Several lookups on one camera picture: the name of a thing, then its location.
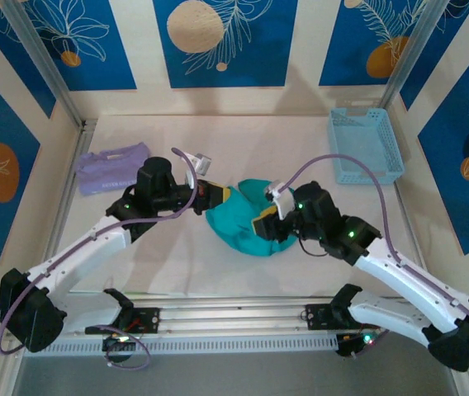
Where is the teal t-shirt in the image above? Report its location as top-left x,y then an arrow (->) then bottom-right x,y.
204,177 -> 297,257

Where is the folded lilac t-shirt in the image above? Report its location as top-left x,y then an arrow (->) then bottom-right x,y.
76,142 -> 153,196

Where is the light blue plastic basket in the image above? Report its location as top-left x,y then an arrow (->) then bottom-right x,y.
327,107 -> 406,186

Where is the blue poster white flower drawing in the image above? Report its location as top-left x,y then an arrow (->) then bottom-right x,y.
23,0 -> 138,92

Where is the blue poster small orange oval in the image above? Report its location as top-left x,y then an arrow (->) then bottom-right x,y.
418,28 -> 469,257

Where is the blue poster large beige circle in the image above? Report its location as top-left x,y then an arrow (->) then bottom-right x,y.
153,0 -> 300,89

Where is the grey metal panel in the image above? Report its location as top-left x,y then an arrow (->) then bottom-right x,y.
11,352 -> 465,396

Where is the blue poster fern orange circle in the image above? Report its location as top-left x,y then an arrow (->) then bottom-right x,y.
319,0 -> 428,87

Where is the narrow blue poster strip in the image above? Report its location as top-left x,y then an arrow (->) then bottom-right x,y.
0,0 -> 57,120
399,0 -> 469,111

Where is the thin black cable loop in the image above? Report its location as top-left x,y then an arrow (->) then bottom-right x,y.
299,235 -> 331,257

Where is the long aluminium base rail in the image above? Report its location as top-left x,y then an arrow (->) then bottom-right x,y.
9,293 -> 462,342

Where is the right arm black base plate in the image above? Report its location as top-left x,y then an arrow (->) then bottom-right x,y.
305,303 -> 384,331

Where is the white slotted cable duct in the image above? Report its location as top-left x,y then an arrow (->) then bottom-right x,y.
22,332 -> 343,358

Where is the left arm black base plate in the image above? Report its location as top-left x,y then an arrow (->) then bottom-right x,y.
110,307 -> 162,334

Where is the aluminium frame post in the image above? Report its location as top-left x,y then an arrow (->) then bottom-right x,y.
378,0 -> 452,112
0,0 -> 87,130

